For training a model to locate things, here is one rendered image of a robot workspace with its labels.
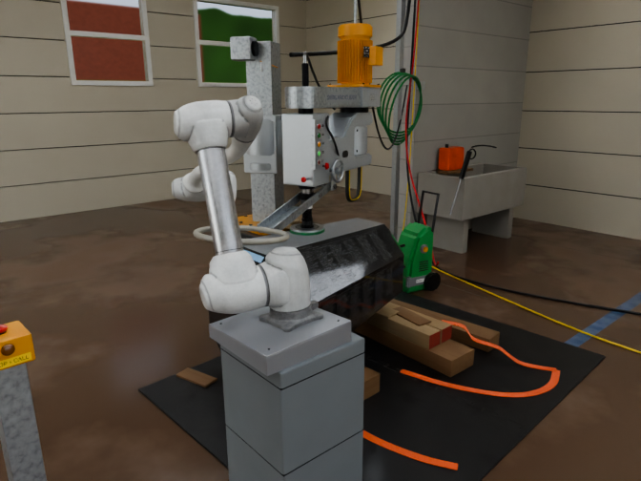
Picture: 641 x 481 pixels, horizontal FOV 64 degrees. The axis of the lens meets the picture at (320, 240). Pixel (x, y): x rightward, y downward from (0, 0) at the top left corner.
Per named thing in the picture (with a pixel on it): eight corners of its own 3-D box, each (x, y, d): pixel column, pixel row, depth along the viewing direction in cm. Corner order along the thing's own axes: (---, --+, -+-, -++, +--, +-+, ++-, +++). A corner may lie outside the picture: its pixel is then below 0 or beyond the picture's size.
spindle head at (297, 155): (312, 180, 342) (311, 112, 330) (341, 183, 332) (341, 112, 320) (282, 189, 312) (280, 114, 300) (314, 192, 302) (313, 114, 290)
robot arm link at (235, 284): (273, 307, 178) (210, 322, 169) (259, 306, 193) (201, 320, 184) (232, 92, 180) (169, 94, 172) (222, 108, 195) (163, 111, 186)
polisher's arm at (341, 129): (346, 177, 385) (347, 109, 372) (375, 178, 374) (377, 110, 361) (295, 192, 323) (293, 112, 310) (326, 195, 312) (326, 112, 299)
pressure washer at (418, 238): (416, 278, 493) (420, 188, 470) (441, 289, 463) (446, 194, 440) (385, 284, 476) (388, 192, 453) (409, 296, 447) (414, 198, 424)
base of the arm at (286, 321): (332, 314, 195) (332, 300, 194) (287, 332, 181) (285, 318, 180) (301, 303, 208) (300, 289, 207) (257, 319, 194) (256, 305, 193)
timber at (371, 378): (343, 412, 280) (343, 392, 277) (328, 403, 289) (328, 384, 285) (380, 391, 300) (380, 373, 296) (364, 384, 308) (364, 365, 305)
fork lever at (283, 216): (312, 185, 341) (311, 178, 338) (338, 188, 332) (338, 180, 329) (253, 231, 289) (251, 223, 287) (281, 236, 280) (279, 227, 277)
